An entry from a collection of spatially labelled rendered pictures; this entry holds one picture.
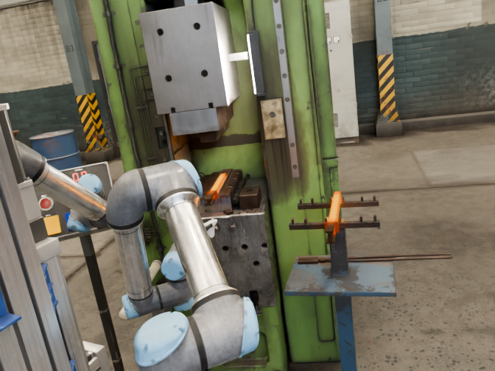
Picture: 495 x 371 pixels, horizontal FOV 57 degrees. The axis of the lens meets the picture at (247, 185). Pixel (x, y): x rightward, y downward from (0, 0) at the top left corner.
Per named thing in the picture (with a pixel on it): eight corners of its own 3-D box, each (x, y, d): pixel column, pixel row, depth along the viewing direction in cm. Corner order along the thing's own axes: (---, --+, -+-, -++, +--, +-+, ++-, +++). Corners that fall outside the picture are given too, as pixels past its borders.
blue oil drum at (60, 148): (74, 202, 601) (57, 136, 576) (37, 205, 615) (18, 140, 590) (97, 188, 655) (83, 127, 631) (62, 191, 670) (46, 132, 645)
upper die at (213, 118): (219, 130, 188) (216, 107, 186) (173, 135, 191) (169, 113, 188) (233, 115, 228) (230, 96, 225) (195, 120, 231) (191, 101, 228)
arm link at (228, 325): (199, 379, 99) (137, 186, 127) (262, 355, 104) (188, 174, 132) (203, 363, 90) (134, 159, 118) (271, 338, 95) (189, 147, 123)
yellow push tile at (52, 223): (61, 232, 183) (58, 214, 184) (41, 236, 180) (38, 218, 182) (62, 233, 184) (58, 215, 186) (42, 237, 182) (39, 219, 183)
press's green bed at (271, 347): (288, 392, 216) (276, 305, 203) (211, 394, 221) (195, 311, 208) (290, 324, 268) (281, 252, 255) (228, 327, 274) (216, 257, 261)
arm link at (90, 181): (72, 193, 150) (80, 169, 153) (77, 201, 161) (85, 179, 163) (96, 198, 151) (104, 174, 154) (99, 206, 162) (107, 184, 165)
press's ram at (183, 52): (248, 103, 184) (233, -3, 173) (157, 115, 189) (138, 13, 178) (258, 93, 223) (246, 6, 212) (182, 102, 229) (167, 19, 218)
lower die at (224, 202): (232, 210, 198) (229, 192, 196) (188, 215, 201) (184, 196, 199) (243, 182, 238) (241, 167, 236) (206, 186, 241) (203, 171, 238)
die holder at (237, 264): (277, 306, 203) (264, 212, 190) (194, 311, 208) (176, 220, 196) (281, 252, 256) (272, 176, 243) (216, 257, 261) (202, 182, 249)
